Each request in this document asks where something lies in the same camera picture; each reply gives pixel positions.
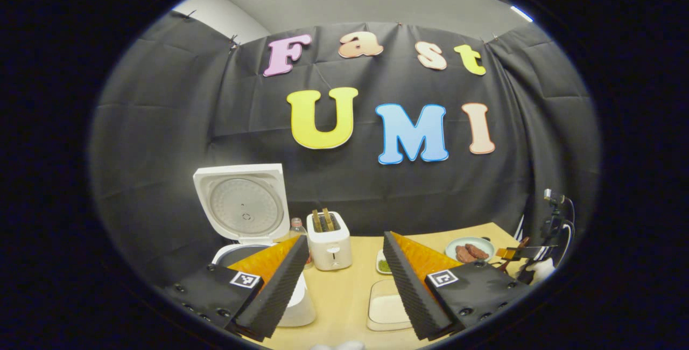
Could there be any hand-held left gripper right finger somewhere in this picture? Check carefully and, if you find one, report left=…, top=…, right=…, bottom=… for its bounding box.
left=382, top=230, right=533, bottom=341

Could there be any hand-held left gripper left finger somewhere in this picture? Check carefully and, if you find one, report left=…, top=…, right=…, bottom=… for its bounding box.
left=161, top=234, right=311, bottom=341

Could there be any white rice layer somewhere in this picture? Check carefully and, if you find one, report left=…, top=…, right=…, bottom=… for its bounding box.
left=371, top=295, right=411, bottom=325

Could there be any clear glass rice tray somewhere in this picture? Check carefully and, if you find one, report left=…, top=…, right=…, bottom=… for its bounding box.
left=367, top=279, right=414, bottom=332

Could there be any white rice cooker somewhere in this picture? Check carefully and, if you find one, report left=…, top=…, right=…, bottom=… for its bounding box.
left=193, top=164, right=317, bottom=327

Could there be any pale green plate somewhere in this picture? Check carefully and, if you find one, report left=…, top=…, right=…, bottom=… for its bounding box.
left=445, top=237, right=495, bottom=263

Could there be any white toaster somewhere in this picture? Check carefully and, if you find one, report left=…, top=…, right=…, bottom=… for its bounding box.
left=306, top=211, right=353, bottom=271

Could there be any clear plastic bottle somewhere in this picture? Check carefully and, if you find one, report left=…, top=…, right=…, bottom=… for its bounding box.
left=290, top=218, right=313, bottom=269

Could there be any black backdrop cloth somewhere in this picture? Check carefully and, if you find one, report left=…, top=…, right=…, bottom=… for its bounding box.
left=89, top=10, right=601, bottom=286

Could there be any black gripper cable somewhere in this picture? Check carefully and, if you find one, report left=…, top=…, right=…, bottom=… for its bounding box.
left=560, top=199, right=576, bottom=267

